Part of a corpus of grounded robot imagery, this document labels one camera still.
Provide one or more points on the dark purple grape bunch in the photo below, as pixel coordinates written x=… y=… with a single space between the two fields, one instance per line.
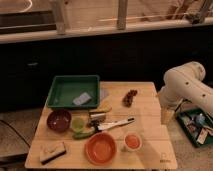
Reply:
x=128 y=98

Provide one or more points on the metal can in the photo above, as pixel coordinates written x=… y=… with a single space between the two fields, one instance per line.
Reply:
x=98 y=116

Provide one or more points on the white cup orange inside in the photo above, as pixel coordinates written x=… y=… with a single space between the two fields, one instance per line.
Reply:
x=132 y=142

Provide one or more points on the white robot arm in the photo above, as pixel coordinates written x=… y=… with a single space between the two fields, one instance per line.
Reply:
x=186 y=82

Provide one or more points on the small green cup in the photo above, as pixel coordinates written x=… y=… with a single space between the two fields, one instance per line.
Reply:
x=77 y=124

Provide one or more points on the orange bowl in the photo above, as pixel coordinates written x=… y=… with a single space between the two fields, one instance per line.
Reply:
x=100 y=149

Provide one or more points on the yellow banana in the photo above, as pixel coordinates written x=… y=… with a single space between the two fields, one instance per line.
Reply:
x=103 y=109

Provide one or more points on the wooden block with dark base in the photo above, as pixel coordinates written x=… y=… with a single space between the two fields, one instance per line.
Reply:
x=51 y=152

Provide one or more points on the dark red bowl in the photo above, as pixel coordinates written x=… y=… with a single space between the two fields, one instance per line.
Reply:
x=59 y=120

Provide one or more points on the green plastic tray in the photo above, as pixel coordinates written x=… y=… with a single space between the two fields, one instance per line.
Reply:
x=65 y=89

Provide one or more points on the green bin with clutter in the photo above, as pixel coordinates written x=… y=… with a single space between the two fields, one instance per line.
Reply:
x=197 y=125

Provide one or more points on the white handled knife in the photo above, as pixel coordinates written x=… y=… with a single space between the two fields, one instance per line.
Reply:
x=109 y=125

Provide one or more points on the grey sponge in tray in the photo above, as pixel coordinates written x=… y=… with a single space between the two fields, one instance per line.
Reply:
x=82 y=99

